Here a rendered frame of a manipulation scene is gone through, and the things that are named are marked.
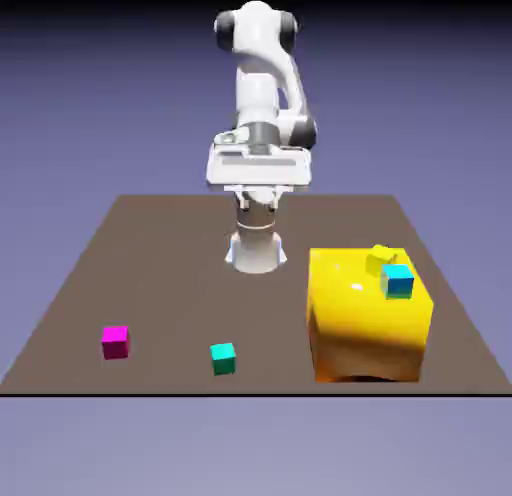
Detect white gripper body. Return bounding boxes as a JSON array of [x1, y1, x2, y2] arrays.
[[205, 142, 313, 194]]

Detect small teal cube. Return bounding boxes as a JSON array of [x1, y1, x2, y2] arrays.
[[209, 342, 237, 376]]

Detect small magenta cube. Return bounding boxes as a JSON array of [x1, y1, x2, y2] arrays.
[[101, 325, 130, 361]]

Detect large yellow box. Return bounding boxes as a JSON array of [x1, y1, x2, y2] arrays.
[[306, 246, 435, 384]]

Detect small yellow cube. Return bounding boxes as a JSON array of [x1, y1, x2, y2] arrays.
[[365, 244, 398, 278]]

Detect small blue cube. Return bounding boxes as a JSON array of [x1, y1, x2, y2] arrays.
[[379, 263, 416, 301]]

